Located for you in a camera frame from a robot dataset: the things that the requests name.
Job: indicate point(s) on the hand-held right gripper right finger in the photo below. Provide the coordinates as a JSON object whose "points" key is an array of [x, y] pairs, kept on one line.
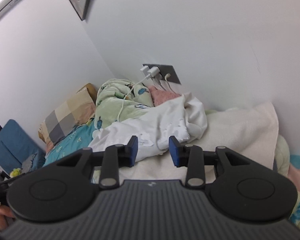
{"points": [[173, 152]]}

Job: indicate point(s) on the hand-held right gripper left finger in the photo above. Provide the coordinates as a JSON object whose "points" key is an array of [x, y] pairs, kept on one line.
{"points": [[133, 152]]}

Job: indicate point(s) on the white shirt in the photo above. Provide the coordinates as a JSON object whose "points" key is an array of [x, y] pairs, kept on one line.
{"points": [[152, 122]]}

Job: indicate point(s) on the person's left hand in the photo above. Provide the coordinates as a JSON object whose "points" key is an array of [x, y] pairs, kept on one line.
{"points": [[0, 216]]}

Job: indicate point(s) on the light green printed blanket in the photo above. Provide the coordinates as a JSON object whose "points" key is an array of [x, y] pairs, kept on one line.
{"points": [[110, 105]]}

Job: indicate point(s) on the pink towel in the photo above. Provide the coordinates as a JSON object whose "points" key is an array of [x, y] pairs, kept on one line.
{"points": [[162, 96]]}

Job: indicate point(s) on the teal printed bed sheet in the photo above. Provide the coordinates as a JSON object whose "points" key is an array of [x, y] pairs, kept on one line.
{"points": [[65, 150]]}

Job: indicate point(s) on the cream fleece blanket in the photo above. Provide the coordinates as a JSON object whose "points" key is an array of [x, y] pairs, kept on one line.
{"points": [[240, 130]]}

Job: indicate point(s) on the brown cushion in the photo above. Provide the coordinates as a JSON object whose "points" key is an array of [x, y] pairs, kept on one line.
{"points": [[90, 90]]}

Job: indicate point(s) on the white plug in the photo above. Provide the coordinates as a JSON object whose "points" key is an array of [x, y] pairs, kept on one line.
{"points": [[167, 76]]}

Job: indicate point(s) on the plaid pillow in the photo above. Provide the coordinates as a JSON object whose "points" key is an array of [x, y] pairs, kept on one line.
{"points": [[62, 120]]}

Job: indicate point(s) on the large white charger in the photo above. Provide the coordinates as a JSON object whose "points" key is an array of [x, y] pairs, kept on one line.
{"points": [[153, 73]]}

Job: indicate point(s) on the small white charger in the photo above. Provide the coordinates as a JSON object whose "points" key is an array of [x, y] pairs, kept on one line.
{"points": [[144, 69]]}

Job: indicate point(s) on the grey cloth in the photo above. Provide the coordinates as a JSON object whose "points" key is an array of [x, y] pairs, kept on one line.
{"points": [[30, 163]]}

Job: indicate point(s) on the blue covered chair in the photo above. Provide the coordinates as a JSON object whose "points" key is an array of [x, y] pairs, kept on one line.
{"points": [[0, 155], [17, 140]]}

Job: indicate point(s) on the yellow-green plush toy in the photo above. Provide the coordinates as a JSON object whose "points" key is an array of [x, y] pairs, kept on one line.
{"points": [[15, 172]]}

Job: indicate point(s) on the grey wall socket plate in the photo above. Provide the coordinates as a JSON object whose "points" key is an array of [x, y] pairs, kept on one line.
{"points": [[168, 71]]}

